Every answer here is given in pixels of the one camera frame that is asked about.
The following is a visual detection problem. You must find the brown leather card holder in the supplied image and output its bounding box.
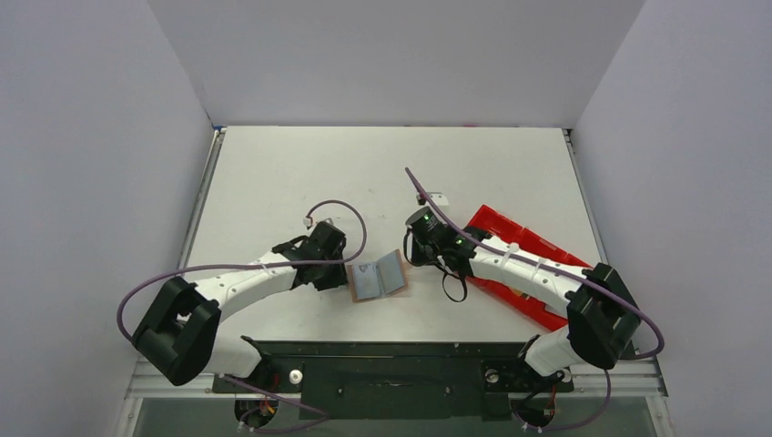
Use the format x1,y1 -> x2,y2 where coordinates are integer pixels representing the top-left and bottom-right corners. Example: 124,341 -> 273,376
346,249 -> 409,303

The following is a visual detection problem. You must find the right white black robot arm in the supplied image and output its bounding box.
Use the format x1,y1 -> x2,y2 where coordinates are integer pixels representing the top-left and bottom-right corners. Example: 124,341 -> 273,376
405,207 -> 641,377

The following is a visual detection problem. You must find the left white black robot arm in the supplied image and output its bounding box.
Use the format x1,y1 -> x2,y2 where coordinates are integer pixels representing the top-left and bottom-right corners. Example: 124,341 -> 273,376
129,221 -> 347,386

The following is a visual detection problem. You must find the red plastic compartment tray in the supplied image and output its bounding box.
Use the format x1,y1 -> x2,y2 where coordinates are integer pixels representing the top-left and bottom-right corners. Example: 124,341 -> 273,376
468,205 -> 592,331

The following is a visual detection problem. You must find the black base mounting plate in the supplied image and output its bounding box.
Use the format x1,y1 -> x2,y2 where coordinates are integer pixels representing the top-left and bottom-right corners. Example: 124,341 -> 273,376
213,337 -> 573,421

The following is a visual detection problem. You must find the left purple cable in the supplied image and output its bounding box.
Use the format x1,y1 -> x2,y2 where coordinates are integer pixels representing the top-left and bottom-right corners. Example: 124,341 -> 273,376
116,199 -> 369,435

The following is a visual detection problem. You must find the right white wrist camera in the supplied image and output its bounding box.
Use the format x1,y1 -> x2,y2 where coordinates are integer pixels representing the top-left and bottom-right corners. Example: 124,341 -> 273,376
416,192 -> 450,209

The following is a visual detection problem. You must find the aluminium frame rail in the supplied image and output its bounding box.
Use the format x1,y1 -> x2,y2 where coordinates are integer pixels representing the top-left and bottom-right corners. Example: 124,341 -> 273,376
123,355 -> 671,401

